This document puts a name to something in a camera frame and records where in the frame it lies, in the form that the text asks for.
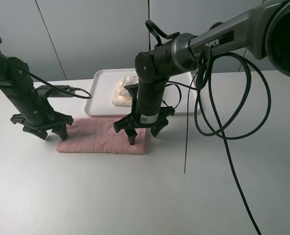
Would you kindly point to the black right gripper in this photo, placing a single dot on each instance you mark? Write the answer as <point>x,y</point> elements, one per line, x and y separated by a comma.
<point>147,111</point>

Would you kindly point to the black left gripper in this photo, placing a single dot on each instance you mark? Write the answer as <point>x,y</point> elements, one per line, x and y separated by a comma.
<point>36,115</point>

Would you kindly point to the pink towel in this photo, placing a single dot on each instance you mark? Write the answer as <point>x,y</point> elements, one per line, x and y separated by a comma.
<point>97,135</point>

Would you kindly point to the cream white towel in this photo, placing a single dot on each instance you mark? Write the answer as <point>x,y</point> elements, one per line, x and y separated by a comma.
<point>121,96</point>

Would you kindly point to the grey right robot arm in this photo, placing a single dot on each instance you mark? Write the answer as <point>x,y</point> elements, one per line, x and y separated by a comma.
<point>263,30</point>

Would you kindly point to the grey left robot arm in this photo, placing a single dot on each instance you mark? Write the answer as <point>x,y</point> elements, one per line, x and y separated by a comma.
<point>13,72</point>

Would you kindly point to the white rectangular plastic tray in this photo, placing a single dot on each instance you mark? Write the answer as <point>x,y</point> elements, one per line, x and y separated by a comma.
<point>103,87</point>

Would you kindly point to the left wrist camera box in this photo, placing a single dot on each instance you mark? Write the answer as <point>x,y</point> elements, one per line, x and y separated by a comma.
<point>54,91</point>

